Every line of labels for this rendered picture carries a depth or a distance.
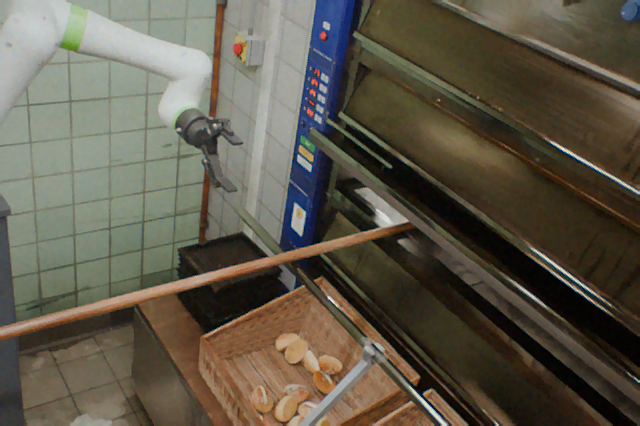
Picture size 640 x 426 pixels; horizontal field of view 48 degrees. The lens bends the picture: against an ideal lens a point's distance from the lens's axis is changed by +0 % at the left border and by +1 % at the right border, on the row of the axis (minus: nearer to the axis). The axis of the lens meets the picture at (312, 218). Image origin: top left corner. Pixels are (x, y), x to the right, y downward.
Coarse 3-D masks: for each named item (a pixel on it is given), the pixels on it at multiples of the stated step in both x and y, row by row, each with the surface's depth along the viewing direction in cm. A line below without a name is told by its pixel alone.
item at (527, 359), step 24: (336, 192) 242; (360, 216) 233; (384, 216) 231; (384, 240) 225; (408, 240) 221; (432, 264) 211; (456, 288) 203; (480, 312) 195; (504, 336) 189; (528, 336) 189; (528, 360) 184; (552, 360) 182; (552, 384) 178; (576, 384) 176; (576, 408) 174; (600, 408) 170
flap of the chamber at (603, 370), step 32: (384, 192) 197; (416, 192) 202; (416, 224) 188; (448, 224) 189; (480, 224) 194; (512, 256) 182; (544, 288) 171; (544, 320) 158; (576, 320) 161; (608, 320) 165; (576, 352) 152
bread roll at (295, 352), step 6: (294, 342) 251; (300, 342) 251; (306, 342) 252; (288, 348) 250; (294, 348) 250; (300, 348) 250; (306, 348) 251; (288, 354) 249; (294, 354) 249; (300, 354) 249; (288, 360) 249; (294, 360) 248
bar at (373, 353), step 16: (240, 208) 223; (256, 224) 217; (272, 240) 210; (304, 272) 199; (320, 288) 194; (336, 304) 189; (336, 320) 187; (352, 336) 182; (368, 352) 176; (384, 352) 177; (368, 368) 178; (384, 368) 173; (352, 384) 178; (400, 384) 168; (336, 400) 178; (416, 400) 164; (320, 416) 177; (432, 416) 161
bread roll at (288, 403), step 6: (288, 396) 230; (282, 402) 227; (288, 402) 228; (294, 402) 230; (276, 408) 227; (282, 408) 225; (288, 408) 227; (294, 408) 229; (276, 414) 225; (282, 414) 225; (288, 414) 226; (282, 420) 225; (288, 420) 227
